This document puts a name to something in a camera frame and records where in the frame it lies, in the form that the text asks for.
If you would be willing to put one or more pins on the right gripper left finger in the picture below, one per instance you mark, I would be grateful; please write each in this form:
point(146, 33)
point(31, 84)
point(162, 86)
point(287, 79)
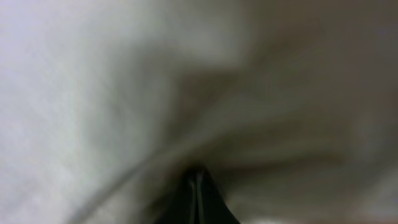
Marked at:
point(183, 206)

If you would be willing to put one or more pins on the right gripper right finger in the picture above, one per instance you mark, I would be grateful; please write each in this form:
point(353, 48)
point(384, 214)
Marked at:
point(211, 208)

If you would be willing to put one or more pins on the khaki shorts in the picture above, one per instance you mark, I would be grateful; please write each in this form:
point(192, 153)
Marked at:
point(291, 104)

